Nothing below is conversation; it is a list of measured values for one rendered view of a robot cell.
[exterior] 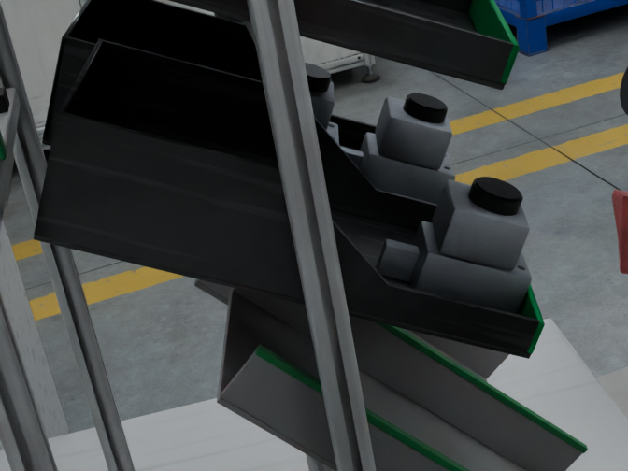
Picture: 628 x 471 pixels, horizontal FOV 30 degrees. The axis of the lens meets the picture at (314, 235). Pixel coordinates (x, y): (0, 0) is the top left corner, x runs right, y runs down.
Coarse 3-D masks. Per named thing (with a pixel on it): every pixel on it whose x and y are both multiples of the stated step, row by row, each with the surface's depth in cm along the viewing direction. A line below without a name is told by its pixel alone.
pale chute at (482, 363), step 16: (208, 288) 81; (224, 288) 81; (416, 336) 97; (432, 336) 97; (448, 352) 98; (464, 352) 98; (480, 352) 98; (496, 352) 98; (480, 368) 99; (496, 368) 99
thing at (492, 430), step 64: (256, 320) 77; (256, 384) 67; (320, 384) 67; (384, 384) 82; (448, 384) 82; (320, 448) 69; (384, 448) 69; (448, 448) 80; (512, 448) 84; (576, 448) 84
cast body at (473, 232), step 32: (448, 192) 68; (480, 192) 66; (512, 192) 67; (448, 224) 66; (480, 224) 65; (512, 224) 66; (384, 256) 68; (416, 256) 68; (448, 256) 67; (480, 256) 66; (512, 256) 66; (416, 288) 67; (448, 288) 67; (480, 288) 67; (512, 288) 67
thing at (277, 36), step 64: (256, 0) 53; (0, 64) 86; (320, 192) 58; (64, 256) 92; (320, 256) 60; (0, 320) 58; (64, 320) 94; (320, 320) 61; (0, 384) 60; (128, 448) 102
